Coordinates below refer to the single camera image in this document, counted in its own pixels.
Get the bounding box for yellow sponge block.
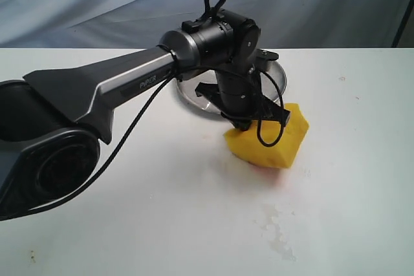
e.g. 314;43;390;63
224;103;309;169

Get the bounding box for black stand pole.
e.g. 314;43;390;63
391;7;411;48

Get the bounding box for grey backdrop cloth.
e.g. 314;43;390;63
1;0;409;48

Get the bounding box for round steel plate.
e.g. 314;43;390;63
176;50;287;115

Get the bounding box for black cable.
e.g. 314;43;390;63
19;0;289;217

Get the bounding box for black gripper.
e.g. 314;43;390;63
195;69;290;131

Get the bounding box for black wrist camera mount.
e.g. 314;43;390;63
254;49;279;72

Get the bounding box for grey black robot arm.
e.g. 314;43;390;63
1;7;290;220

